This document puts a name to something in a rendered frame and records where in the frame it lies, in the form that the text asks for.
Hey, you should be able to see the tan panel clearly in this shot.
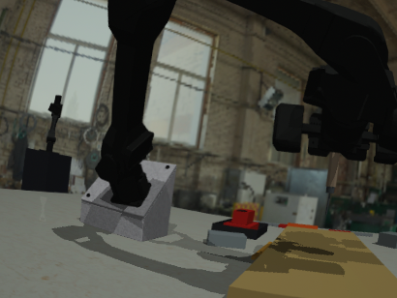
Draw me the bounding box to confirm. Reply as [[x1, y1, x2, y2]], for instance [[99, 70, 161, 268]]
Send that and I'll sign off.
[[227, 226, 397, 298]]

